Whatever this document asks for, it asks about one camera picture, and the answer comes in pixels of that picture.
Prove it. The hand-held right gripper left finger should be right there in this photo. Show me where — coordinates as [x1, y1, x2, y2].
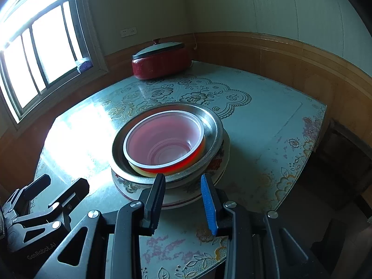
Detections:
[33, 173, 167, 279]

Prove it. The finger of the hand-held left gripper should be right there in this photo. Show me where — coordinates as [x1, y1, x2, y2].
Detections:
[7, 178, 90, 251]
[2, 174, 51, 219]

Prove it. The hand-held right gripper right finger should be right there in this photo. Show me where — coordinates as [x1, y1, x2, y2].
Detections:
[200, 173, 326, 279]

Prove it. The pink rimmed plate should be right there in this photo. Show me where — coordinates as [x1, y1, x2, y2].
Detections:
[116, 145, 231, 210]

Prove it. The yellow plastic bowl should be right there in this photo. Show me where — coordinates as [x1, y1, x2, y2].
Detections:
[128, 135, 207, 178]

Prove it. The red plastic bowl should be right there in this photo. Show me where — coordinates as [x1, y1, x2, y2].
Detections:
[123, 110, 205, 174]

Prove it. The stainless steel bowl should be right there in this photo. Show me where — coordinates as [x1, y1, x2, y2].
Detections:
[111, 104, 224, 185]

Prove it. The purple item on windowsill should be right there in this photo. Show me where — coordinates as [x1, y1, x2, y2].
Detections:
[76, 60, 93, 73]

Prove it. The red cooking pot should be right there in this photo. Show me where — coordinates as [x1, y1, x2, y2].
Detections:
[131, 46, 192, 80]

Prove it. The window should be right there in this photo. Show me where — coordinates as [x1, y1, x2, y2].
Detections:
[0, 0, 109, 128]

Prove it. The dark wooden stool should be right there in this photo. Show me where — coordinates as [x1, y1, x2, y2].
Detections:
[315, 119, 372, 210]

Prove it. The dark rimmed pot lid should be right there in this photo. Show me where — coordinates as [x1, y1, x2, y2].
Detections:
[132, 39, 185, 60]

